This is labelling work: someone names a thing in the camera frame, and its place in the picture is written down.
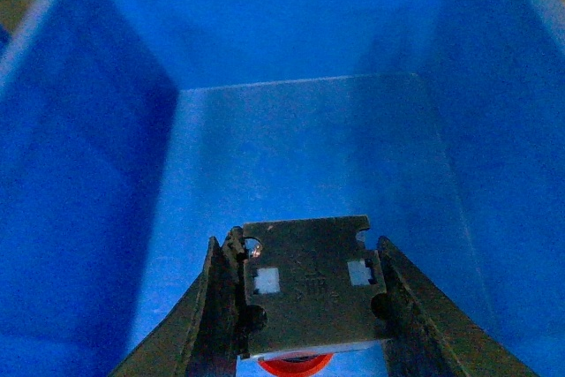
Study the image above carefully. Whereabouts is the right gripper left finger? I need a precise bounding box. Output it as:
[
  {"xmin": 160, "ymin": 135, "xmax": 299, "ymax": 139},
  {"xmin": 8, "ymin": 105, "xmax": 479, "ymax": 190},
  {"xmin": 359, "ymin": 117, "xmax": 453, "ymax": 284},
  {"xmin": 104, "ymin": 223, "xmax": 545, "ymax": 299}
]
[{"xmin": 109, "ymin": 226, "xmax": 267, "ymax": 376}]

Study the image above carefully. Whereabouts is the red push button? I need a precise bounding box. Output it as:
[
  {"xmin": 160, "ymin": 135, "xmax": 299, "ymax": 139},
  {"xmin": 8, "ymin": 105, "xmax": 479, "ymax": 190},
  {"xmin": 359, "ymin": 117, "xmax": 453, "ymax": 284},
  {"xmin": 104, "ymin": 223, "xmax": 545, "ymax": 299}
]
[{"xmin": 243, "ymin": 215, "xmax": 388, "ymax": 376}]

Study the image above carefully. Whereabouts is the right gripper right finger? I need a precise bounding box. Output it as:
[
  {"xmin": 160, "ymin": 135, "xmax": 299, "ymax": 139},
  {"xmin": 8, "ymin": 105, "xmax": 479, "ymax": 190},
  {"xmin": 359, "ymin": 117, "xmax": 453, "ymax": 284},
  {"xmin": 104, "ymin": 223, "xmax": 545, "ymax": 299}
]
[{"xmin": 373, "ymin": 237, "xmax": 536, "ymax": 376}]

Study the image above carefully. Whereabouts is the blue destination bin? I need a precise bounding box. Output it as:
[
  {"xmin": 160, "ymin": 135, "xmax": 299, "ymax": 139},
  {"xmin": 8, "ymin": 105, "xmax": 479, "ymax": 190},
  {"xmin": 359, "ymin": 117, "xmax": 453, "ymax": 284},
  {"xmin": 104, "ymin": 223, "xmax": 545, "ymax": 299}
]
[{"xmin": 1, "ymin": 0, "xmax": 564, "ymax": 376}]

